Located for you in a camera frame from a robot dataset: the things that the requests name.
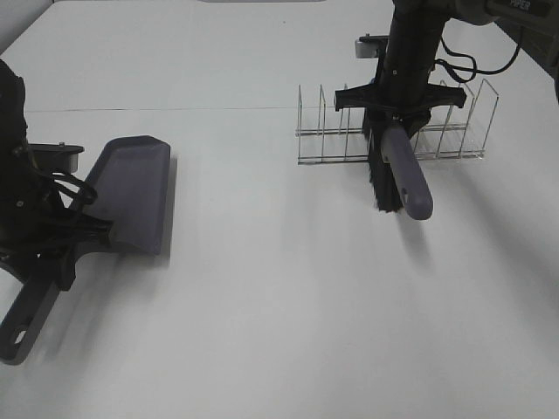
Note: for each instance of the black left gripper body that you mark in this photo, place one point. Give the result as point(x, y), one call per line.
point(59, 244)

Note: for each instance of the purple plastic dustpan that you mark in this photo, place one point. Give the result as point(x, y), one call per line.
point(131, 177)

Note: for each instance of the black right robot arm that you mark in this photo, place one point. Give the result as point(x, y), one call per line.
point(417, 26)

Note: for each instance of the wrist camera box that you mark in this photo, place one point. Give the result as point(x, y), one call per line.
point(370, 46)
point(56, 158)

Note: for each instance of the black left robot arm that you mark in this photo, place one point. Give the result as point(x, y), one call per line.
point(42, 202)

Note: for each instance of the chrome wire rack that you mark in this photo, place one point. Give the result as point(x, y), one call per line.
point(325, 135)

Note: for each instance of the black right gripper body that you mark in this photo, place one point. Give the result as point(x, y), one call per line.
point(412, 105)

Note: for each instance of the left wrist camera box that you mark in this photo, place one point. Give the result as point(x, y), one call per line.
point(56, 158)

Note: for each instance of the purple brush black bristles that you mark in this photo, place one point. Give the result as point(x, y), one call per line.
point(395, 175)

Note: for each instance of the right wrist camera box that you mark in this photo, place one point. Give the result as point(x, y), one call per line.
point(370, 46)

